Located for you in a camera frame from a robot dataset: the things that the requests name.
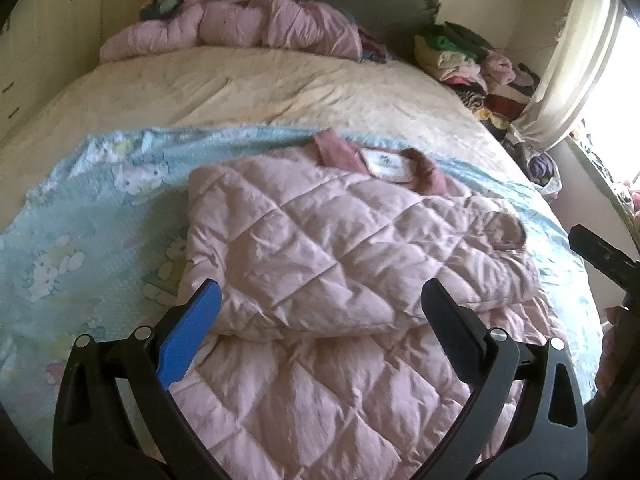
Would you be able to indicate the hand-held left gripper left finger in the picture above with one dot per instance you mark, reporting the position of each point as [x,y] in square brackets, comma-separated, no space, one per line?
[187,332]

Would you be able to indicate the striped multicolour cloth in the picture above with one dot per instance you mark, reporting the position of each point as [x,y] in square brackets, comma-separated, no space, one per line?
[372,47]

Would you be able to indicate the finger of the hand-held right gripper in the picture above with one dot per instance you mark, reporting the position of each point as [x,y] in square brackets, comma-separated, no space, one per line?
[605,255]

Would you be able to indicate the grey padded headboard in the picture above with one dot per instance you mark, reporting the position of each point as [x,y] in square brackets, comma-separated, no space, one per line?
[390,15]

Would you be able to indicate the crumpled pink duvet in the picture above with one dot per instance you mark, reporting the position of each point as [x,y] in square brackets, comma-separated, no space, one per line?
[280,25]

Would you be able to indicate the pile of folded clothes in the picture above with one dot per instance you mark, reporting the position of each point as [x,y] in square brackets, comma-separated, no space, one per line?
[460,60]

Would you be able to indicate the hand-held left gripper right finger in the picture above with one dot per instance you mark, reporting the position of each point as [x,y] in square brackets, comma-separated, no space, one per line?
[452,332]

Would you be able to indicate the blue cartoon print blanket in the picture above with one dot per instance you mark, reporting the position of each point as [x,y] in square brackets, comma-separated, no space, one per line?
[90,220]

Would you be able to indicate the pink quilted coat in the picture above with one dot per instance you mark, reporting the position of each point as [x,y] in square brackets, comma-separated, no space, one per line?
[325,240]

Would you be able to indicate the bed with cream sheet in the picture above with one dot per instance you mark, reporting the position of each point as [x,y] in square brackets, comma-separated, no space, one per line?
[250,90]

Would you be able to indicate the cream wardrobe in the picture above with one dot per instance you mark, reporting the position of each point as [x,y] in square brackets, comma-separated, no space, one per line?
[45,25]

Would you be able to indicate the window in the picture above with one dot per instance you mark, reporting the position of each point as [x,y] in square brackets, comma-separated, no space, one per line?
[615,100]

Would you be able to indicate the bag with purple clothes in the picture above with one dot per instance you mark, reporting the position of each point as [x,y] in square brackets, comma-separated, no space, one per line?
[542,170]

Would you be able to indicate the cream curtain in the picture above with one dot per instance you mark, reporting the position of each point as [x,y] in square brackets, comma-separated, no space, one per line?
[575,70]

